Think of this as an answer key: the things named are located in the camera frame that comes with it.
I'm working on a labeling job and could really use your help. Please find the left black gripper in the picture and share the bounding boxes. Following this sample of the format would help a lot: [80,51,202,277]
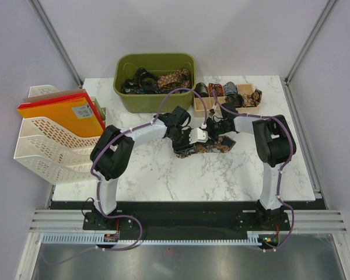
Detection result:
[169,129,196,158]

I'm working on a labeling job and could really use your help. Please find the brown cat pattern tie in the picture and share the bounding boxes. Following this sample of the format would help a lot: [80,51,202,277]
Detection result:
[174,135,236,158]

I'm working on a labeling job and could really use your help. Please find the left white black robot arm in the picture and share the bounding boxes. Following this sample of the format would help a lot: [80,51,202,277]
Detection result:
[90,106,191,229]

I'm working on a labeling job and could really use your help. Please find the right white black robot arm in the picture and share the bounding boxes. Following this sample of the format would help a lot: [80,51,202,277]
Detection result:
[205,103,296,230]

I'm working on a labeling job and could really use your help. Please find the black ties in bin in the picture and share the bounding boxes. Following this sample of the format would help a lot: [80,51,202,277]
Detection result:
[121,68,160,95]

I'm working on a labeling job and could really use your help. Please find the wooden compartment tray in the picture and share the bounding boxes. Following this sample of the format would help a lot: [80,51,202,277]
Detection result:
[192,83,263,118]

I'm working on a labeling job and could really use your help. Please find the dark patterned rolled tie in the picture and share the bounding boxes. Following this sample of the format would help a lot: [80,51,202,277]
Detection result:
[225,94,244,108]

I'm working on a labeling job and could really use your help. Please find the red patterned rolled tie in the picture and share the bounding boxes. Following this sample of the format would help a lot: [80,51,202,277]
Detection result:
[208,83,225,97]

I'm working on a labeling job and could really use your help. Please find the black rolled tie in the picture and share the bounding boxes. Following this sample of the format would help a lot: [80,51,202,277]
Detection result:
[195,82,209,98]

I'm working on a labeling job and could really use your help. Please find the grey blue rolled tie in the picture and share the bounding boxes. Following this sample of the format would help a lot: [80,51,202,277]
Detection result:
[223,82,238,96]

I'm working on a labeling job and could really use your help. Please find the brown patterned loose tie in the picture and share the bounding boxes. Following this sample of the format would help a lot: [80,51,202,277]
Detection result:
[242,89,263,108]

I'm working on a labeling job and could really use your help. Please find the brown patterned tie in bin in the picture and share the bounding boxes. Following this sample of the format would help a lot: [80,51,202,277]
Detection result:
[157,68,191,91]

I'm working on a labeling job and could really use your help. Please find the olive green plastic bin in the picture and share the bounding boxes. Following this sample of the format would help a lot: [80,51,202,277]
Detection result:
[113,53,196,113]

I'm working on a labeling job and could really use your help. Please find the red folder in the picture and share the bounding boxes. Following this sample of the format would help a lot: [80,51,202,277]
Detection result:
[17,90,106,121]

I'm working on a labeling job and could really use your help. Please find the orange folder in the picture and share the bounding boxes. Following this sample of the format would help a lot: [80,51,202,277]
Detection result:
[17,97,105,138]

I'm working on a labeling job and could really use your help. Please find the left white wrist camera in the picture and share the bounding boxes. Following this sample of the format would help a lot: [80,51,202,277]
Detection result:
[189,124,209,144]

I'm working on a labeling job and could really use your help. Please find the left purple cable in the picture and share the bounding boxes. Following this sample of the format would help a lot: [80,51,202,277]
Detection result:
[42,87,208,265]

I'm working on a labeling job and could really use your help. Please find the purple cable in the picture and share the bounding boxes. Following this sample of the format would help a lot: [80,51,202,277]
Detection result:
[42,87,208,265]
[212,89,297,253]

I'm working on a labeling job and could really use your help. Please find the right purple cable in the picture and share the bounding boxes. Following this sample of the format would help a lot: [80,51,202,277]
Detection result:
[212,89,297,253]

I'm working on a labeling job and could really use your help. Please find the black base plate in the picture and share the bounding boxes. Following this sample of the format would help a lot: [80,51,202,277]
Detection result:
[83,201,290,239]

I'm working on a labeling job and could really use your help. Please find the white slotted cable duct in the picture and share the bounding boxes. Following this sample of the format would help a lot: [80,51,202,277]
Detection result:
[41,232,275,246]

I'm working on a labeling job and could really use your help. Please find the aluminium rail frame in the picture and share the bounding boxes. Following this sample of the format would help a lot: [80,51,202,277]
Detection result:
[30,209,347,233]

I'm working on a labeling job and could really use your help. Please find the right aluminium corner post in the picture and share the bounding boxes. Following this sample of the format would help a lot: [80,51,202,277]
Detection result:
[283,0,338,86]

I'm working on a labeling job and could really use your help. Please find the aluminium corner post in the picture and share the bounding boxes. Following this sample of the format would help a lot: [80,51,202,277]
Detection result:
[283,0,338,86]
[29,0,83,88]

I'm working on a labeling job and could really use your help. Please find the left aluminium corner post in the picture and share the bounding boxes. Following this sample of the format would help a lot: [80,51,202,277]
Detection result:
[29,0,83,88]

